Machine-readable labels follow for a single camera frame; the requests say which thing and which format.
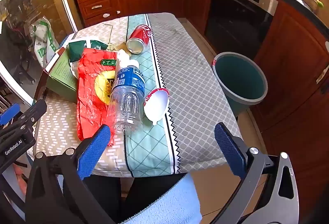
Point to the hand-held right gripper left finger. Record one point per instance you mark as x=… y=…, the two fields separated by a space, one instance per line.
x=93 y=152

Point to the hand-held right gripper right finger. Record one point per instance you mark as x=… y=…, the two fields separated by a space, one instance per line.
x=228 y=149

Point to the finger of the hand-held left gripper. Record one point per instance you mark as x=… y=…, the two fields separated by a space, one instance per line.
x=9 y=114
x=33 y=113

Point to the green cardboard box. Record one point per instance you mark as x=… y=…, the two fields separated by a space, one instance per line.
x=60 y=77

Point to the red plastic bag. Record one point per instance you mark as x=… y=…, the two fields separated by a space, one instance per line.
x=87 y=90

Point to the clear plastic bottle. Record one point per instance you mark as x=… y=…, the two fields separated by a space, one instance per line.
x=127 y=100

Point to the grey green trash bin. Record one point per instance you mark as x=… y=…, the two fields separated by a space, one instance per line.
x=239 y=77

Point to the dark green packet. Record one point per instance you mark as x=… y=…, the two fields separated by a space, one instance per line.
x=76 y=50

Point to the crushed white paper cup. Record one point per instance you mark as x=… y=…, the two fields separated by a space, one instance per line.
x=156 y=105

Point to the white green packet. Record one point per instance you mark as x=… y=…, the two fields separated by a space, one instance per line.
x=96 y=44

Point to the corn husk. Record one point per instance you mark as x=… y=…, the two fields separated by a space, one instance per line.
x=120 y=46

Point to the red soda can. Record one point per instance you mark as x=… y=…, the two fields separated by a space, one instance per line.
x=140 y=36

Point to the person's black pants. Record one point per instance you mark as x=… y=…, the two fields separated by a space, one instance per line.
x=144 y=188

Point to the patterned tablecloth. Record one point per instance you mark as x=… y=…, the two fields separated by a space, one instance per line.
x=195 y=85

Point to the white green plastic bag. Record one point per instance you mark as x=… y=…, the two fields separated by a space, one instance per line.
x=43 y=41

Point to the light blue fleece cloth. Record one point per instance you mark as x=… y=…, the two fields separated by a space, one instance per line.
x=169 y=203

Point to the built-in black oven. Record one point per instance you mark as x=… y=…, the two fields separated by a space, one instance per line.
x=236 y=21

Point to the black kitchen countertop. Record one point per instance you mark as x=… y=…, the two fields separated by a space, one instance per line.
x=295 y=0

